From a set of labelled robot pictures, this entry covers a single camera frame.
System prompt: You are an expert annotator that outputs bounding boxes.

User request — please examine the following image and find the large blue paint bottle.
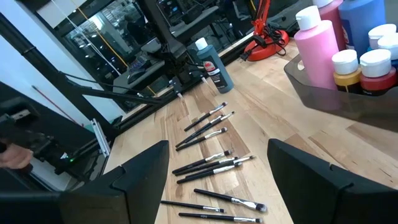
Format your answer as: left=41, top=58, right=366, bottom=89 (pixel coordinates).
left=338, top=0, right=387, bottom=60

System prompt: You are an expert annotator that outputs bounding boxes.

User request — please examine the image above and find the small red paint bottle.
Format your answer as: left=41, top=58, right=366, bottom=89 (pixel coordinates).
left=359, top=49, right=398, bottom=96

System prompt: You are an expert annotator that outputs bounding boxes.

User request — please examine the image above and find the black paintbrush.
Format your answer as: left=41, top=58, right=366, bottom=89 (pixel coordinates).
left=178, top=212, right=264, bottom=224
left=175, top=114, right=225, bottom=149
left=160, top=200, right=226, bottom=214
left=193, top=188, right=268, bottom=213
left=183, top=101, right=229, bottom=133
left=189, top=111, right=236, bottom=135
left=176, top=162, right=243, bottom=185
left=185, top=154, right=255, bottom=179
left=175, top=126, right=228, bottom=152
left=174, top=156, right=239, bottom=177
left=172, top=149, right=233, bottom=175

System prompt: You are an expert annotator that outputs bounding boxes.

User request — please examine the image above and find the grey side desk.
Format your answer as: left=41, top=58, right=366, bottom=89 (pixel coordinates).
left=113, top=5, right=220, bottom=93

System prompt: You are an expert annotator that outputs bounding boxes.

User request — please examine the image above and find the person's hand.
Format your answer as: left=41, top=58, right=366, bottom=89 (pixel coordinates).
left=0, top=142, right=34, bottom=170

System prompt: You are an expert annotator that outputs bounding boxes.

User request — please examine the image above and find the yellow extension cable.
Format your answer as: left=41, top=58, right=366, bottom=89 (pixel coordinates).
left=74, top=4, right=158, bottom=96

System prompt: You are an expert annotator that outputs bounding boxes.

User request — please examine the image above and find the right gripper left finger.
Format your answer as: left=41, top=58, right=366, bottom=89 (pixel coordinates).
left=60, top=139, right=170, bottom=224

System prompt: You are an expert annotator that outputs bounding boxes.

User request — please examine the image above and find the large dark teal paint bottle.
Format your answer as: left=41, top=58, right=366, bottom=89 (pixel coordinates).
left=195, top=37, right=234, bottom=94

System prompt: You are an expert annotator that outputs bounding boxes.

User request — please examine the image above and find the small ochre paint bottle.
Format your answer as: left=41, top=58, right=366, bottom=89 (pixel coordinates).
left=331, top=49, right=363, bottom=94

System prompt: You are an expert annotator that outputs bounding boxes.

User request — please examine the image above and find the silver aluminium bracket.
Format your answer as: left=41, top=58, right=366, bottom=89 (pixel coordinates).
left=91, top=118, right=112, bottom=157

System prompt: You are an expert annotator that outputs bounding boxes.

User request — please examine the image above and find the grey translucent plastic bin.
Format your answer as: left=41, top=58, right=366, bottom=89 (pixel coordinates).
left=283, top=54, right=398, bottom=133

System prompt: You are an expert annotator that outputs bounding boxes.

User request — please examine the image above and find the red desk lamp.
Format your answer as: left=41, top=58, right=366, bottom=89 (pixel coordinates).
left=243, top=0, right=290, bottom=62

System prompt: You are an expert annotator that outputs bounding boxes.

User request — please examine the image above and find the large pink paint bottle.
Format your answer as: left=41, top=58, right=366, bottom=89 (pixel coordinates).
left=294, top=5, right=340, bottom=91

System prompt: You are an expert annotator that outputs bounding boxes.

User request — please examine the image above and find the small light blue paint bottle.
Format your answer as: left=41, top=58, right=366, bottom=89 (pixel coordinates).
left=368, top=23, right=397, bottom=50

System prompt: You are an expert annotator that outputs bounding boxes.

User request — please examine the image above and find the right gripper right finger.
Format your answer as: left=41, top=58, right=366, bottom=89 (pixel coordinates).
left=267, top=138, right=398, bottom=224

